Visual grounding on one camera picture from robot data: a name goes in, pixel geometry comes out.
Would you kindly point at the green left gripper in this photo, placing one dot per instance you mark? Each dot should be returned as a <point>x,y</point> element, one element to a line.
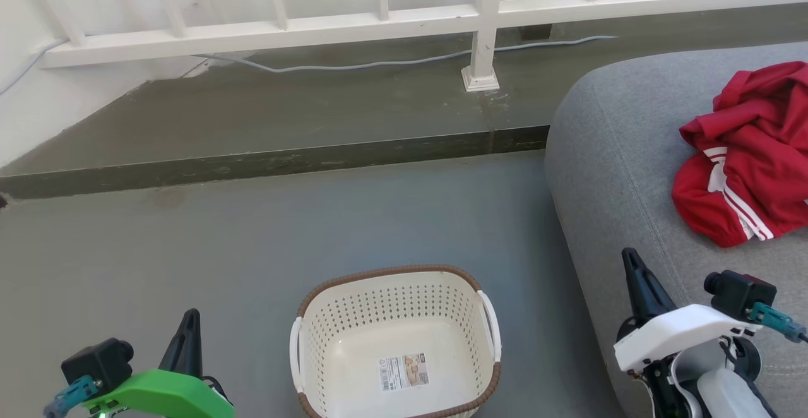
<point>164,396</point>

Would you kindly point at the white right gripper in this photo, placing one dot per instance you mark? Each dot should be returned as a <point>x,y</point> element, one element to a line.
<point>678,333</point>

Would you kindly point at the red garment with white stripes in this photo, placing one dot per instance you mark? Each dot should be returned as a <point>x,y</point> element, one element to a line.
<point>751,165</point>

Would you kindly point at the printed basket sticker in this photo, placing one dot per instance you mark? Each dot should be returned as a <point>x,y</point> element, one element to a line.
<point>404,372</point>

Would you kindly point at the cream laundry basket brown rim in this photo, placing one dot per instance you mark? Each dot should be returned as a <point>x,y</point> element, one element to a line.
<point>404,317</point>

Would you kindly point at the grey fabric sofa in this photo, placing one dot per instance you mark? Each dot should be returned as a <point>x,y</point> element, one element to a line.
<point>618,172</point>

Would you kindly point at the white metal railing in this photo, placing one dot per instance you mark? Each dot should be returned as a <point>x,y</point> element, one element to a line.
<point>353,23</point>

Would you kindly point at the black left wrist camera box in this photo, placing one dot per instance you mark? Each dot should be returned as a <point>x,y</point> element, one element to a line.
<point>98,364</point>

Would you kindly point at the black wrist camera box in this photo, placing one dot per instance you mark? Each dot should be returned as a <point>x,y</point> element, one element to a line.
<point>98,364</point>
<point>738,292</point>

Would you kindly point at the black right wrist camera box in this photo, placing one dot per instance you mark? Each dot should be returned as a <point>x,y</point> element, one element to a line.
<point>738,292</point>

